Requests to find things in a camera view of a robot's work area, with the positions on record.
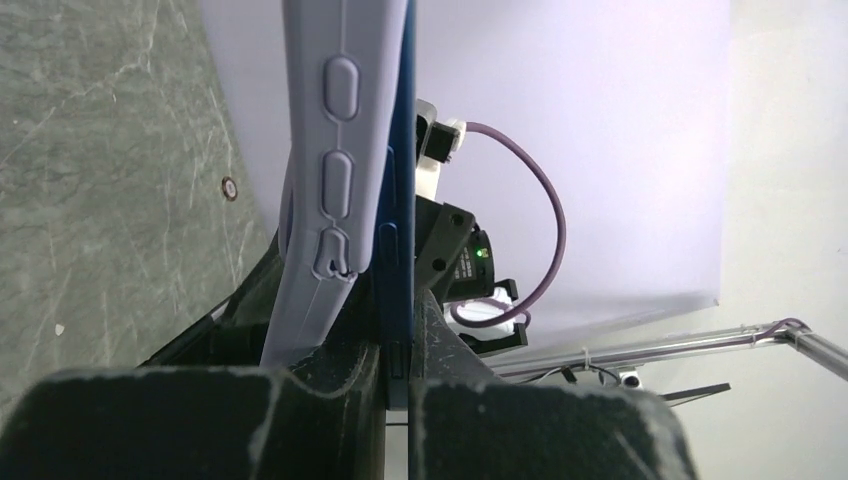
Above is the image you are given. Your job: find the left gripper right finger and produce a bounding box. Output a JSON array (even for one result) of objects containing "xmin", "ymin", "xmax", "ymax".
[{"xmin": 408, "ymin": 290, "xmax": 698, "ymax": 479}]

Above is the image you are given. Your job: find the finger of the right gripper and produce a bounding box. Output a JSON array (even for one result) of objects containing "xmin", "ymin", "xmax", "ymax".
[{"xmin": 141, "ymin": 234, "xmax": 284, "ymax": 367}]

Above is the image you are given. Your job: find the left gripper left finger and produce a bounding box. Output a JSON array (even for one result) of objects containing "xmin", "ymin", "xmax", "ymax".
[{"xmin": 1, "ymin": 346, "xmax": 385, "ymax": 479}]

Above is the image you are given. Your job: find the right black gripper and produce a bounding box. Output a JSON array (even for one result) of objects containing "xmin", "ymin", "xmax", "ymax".
[{"xmin": 414, "ymin": 196, "xmax": 496, "ymax": 299}]

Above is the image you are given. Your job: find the blue phone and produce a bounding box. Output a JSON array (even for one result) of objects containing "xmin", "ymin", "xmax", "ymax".
[{"xmin": 372, "ymin": 1, "xmax": 417, "ymax": 411}]

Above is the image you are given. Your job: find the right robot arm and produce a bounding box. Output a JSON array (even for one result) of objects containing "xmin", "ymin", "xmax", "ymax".
[{"xmin": 145, "ymin": 197, "xmax": 530, "ymax": 366}]

